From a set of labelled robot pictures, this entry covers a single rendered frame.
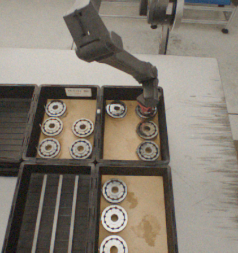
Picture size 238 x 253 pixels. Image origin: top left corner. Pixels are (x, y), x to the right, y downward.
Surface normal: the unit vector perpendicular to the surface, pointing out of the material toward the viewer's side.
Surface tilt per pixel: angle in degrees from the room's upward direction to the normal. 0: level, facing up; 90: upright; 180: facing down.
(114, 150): 0
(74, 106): 0
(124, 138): 0
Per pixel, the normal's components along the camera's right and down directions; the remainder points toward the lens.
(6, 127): 0.00, -0.50
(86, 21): -0.28, 0.55
